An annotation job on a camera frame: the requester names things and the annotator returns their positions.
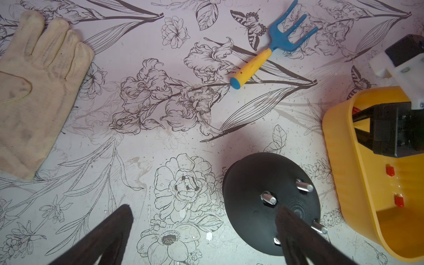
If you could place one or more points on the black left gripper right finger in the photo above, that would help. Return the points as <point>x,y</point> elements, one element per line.
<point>300,243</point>

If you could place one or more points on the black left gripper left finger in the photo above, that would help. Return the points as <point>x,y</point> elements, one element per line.
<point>106,243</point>

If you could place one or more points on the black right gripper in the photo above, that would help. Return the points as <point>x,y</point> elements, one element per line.
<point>398,128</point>

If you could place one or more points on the black round screw base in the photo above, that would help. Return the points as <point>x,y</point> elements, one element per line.
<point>252,218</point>

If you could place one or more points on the silver protruding screw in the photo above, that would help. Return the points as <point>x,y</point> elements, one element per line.
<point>277,241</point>
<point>319,227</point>
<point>303,186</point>
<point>268,198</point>

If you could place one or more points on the red screw sleeve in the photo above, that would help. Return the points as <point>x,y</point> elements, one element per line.
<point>399,200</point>
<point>390,170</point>

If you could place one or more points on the yellow plastic tray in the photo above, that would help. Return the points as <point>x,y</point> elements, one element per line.
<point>365,192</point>

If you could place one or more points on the blue yellow garden fork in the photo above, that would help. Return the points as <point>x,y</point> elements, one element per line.
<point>279,40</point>

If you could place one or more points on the cream fabric glove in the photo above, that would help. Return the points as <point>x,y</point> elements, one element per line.
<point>41,73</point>

